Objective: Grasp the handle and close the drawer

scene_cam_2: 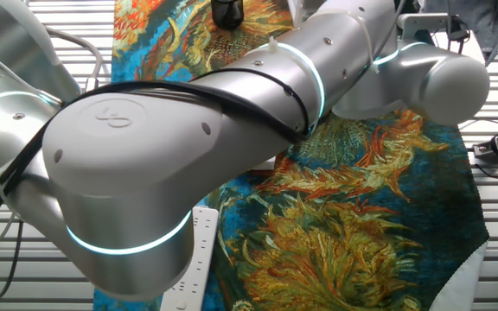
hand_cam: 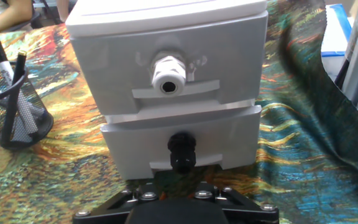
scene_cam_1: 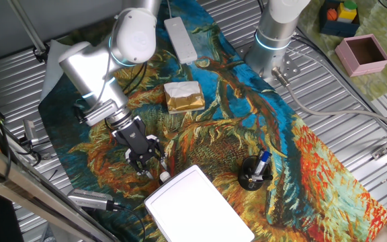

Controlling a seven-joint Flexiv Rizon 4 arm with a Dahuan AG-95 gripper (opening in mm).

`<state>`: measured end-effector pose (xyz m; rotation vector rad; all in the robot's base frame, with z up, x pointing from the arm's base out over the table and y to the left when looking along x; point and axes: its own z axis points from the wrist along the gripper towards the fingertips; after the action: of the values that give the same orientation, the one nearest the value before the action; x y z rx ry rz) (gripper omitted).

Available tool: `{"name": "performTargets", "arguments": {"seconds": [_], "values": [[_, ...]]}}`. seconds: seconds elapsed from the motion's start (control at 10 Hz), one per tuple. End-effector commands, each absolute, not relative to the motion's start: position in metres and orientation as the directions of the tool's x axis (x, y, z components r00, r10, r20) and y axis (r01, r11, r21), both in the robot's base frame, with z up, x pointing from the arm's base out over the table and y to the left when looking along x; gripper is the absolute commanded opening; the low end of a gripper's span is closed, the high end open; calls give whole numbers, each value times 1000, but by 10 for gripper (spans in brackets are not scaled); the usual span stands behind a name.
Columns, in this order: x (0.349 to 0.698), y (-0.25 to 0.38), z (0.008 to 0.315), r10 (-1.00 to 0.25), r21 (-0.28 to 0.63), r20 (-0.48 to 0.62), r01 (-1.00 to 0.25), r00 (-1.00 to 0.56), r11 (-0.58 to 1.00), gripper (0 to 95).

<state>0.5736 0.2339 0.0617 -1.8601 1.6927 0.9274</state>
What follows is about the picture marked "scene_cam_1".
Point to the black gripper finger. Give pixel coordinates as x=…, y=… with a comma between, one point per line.
x=158, y=149
x=138, y=164

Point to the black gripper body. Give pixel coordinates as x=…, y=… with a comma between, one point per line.
x=133, y=136

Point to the grey cabinet with white lid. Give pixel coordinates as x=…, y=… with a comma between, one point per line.
x=197, y=208

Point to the black pen holder cup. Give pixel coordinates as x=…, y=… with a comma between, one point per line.
x=246, y=178

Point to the yellow toy block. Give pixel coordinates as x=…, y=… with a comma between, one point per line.
x=346, y=15

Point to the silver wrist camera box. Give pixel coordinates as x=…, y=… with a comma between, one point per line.
x=101, y=112

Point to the blue capped white marker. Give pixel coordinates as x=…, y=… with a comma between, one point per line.
x=263, y=159

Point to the dark blue toy box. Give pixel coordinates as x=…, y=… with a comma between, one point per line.
x=334, y=29

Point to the green patterned mat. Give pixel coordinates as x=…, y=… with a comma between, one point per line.
x=381, y=87

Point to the black pen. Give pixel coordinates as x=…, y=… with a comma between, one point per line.
x=266, y=176

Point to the grey tripod pole with clamp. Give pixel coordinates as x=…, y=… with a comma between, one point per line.
x=25, y=23

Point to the green round toy block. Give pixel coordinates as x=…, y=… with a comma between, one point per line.
x=350, y=4

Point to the white power strip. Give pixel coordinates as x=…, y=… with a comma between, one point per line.
x=181, y=40

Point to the gold and white tissue pack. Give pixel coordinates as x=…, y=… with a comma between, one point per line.
x=183, y=97

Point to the sunflower painting cloth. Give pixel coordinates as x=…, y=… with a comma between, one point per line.
x=213, y=134

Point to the large aluminium frame beam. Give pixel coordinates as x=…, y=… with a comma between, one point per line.
x=12, y=168

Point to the pink open box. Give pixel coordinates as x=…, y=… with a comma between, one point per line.
x=351, y=58

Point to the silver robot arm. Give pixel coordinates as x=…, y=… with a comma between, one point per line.
x=86, y=70

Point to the orange toy ball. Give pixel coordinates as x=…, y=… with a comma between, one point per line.
x=332, y=14

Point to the silver finned camera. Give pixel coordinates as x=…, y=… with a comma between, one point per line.
x=89, y=199

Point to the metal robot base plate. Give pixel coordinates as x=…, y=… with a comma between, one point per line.
x=291, y=67

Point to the grey clamp device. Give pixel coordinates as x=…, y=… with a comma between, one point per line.
x=30, y=131

